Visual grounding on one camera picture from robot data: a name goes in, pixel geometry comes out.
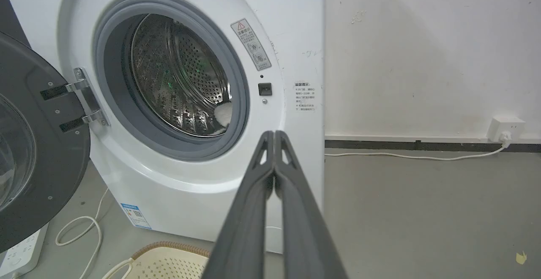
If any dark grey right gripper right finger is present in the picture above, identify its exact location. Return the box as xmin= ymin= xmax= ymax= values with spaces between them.
xmin=274 ymin=131 xmax=348 ymax=279

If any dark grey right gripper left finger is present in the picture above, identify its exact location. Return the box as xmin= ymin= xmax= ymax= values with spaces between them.
xmin=201 ymin=131 xmax=276 ymax=279

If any cream perforated laundry basket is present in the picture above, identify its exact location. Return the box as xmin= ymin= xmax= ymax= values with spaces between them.
xmin=101 ymin=241 xmax=211 ymax=279

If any white front-load washing machine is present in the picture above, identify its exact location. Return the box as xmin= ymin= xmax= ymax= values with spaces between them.
xmin=2 ymin=0 xmax=325 ymax=254

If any dark grey washing machine door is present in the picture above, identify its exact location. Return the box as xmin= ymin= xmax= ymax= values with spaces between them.
xmin=0 ymin=32 xmax=91 ymax=254

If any white cloth inside drum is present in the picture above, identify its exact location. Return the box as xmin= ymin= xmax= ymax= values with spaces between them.
xmin=214 ymin=101 xmax=233 ymax=135

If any white power strip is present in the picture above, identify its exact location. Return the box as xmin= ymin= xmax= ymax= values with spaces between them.
xmin=0 ymin=223 xmax=49 ymax=279

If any white wall plug cable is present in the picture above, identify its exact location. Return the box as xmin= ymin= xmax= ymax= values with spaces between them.
xmin=325 ymin=132 xmax=513 ymax=161

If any white power strip cable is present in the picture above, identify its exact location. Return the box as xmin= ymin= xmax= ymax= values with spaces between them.
xmin=55 ymin=188 xmax=109 ymax=279

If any white wall socket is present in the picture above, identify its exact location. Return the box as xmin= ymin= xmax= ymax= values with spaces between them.
xmin=486 ymin=117 xmax=526 ymax=142

